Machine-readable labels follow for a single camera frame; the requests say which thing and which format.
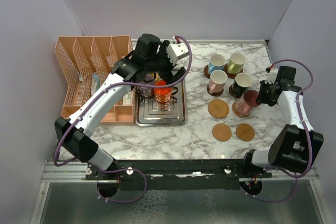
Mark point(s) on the black front mounting rail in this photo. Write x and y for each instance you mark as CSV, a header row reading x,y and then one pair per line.
x,y
178,174

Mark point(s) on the orange mug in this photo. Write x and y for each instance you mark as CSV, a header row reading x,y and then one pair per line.
x,y
164,95

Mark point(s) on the dark walnut coaster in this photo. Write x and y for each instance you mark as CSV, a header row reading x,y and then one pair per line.
x,y
215,94

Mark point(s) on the woven rattan coaster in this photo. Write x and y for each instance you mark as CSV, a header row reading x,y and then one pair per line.
x,y
235,111
218,108

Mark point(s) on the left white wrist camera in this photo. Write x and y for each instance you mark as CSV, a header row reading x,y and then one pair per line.
x,y
176,52

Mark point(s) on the lilac mug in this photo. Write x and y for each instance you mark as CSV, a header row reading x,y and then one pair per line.
x,y
146,92

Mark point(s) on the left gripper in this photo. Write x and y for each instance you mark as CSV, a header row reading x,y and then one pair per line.
x,y
168,76

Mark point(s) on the light wood grooved coaster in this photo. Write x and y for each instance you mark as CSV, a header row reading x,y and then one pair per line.
x,y
245,132

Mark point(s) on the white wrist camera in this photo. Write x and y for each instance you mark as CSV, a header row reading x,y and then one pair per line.
x,y
272,75
176,52

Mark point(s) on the white stationery package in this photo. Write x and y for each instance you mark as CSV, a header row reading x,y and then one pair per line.
x,y
127,99

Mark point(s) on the pale yellow mug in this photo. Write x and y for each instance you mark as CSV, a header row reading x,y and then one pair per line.
x,y
236,63

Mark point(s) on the blue white package in organizer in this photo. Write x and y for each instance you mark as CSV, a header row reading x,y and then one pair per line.
x,y
95,83

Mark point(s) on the brown ringed wooden coaster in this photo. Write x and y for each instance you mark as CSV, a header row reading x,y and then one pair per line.
x,y
205,72

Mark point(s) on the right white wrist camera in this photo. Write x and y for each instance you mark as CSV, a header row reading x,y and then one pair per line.
x,y
272,75

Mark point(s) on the stainless steel tray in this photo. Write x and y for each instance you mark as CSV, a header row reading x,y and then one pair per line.
x,y
148,112

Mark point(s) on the dusty pink mug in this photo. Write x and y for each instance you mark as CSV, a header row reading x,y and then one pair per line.
x,y
247,103

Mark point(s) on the black mug white inside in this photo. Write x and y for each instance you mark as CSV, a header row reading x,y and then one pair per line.
x,y
241,83

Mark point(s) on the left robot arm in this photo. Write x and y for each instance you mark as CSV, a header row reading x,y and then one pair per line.
x,y
151,55

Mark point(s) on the light wood round coaster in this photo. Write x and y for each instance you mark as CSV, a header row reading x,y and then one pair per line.
x,y
222,132

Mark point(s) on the light blue mug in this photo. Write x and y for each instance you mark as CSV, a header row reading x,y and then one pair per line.
x,y
216,62

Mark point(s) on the peach plastic file organizer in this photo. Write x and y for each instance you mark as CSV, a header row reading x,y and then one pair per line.
x,y
83,57

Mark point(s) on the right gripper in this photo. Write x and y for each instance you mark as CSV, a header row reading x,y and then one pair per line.
x,y
261,98

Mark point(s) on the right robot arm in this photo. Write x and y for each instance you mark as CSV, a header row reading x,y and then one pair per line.
x,y
297,145

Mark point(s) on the white mug pink handle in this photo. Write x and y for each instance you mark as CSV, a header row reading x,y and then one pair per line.
x,y
217,81

